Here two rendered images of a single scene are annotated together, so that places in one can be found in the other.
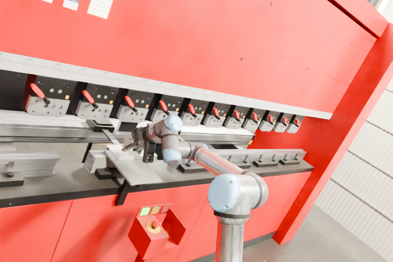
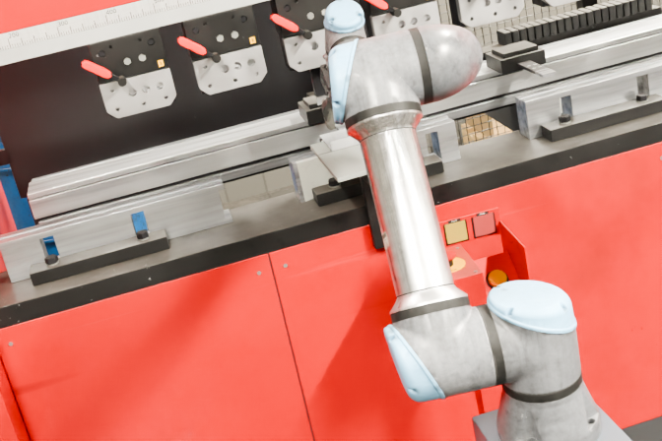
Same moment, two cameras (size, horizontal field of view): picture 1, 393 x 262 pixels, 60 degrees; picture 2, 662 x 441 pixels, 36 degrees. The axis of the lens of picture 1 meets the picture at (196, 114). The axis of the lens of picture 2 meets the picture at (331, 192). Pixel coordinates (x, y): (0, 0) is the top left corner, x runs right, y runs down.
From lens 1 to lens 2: 1.12 m
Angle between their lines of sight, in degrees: 38
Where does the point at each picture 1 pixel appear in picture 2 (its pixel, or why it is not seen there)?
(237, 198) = (348, 77)
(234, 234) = (379, 151)
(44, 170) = (206, 216)
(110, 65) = not seen: outside the picture
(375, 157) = not seen: outside the picture
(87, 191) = (289, 229)
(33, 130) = (196, 161)
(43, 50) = not seen: outside the picture
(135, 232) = not seen: hidden behind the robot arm
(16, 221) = (179, 311)
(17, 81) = not seen: hidden behind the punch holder
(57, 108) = (155, 90)
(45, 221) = (237, 305)
